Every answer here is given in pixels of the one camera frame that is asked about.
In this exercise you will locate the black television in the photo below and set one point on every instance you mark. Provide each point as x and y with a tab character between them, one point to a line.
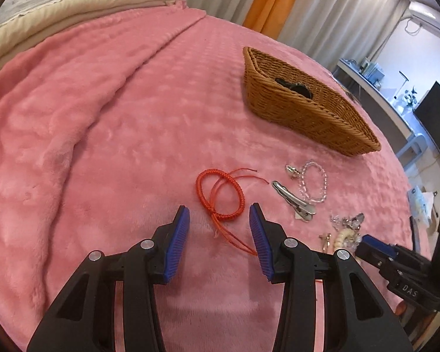
436	117

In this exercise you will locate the pink plush blanket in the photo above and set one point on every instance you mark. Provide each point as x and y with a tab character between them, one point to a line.
95	135

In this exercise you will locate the silver crystal hair clip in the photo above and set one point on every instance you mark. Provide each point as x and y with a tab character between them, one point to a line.
346	222

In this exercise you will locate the white air conditioner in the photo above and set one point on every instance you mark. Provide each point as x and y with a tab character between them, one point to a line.
425	9

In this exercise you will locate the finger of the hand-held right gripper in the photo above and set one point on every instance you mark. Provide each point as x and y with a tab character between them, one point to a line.
377	247

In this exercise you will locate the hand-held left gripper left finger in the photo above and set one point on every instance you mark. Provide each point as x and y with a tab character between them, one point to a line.
176	238

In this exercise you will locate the light blue chair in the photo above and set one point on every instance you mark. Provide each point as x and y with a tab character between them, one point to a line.
416	143

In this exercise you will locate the orange curtain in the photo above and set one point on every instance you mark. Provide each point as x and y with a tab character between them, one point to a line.
271	0

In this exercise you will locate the books on desk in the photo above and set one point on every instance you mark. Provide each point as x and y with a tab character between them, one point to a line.
374	71

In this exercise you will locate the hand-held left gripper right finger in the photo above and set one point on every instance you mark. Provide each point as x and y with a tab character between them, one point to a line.
260	242

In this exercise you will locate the colourful printed book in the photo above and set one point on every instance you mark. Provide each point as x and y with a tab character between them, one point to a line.
420	203

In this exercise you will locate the white vase with flowers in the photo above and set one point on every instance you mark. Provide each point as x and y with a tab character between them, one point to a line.
407	97

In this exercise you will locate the beige pillows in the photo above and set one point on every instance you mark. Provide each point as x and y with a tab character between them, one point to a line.
40	25

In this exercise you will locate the brown wicker basket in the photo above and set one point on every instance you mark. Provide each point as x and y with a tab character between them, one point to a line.
297	117

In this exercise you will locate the black wrist watch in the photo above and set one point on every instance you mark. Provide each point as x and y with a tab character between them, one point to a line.
297	88

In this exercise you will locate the white desk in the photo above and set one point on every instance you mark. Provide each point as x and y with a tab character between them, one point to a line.
374	91

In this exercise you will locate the small gold earring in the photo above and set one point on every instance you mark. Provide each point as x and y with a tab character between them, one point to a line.
325	240

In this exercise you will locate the white desk lamp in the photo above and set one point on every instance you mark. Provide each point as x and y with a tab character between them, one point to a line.
403	74

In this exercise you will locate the silver duckbill hair clip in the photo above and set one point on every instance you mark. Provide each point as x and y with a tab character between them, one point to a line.
289	196

